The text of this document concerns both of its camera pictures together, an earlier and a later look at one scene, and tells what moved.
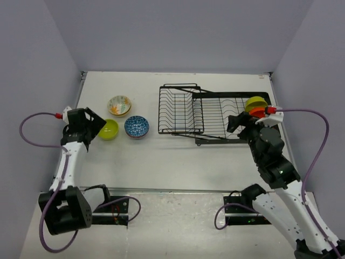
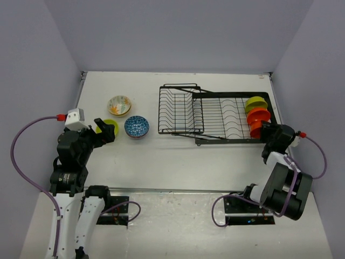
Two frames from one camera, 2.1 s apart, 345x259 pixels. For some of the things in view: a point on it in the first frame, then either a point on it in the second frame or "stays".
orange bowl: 257,112 stays
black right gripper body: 249,132 to 268,133
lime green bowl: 255,101 stays
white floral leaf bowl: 119,105 stays
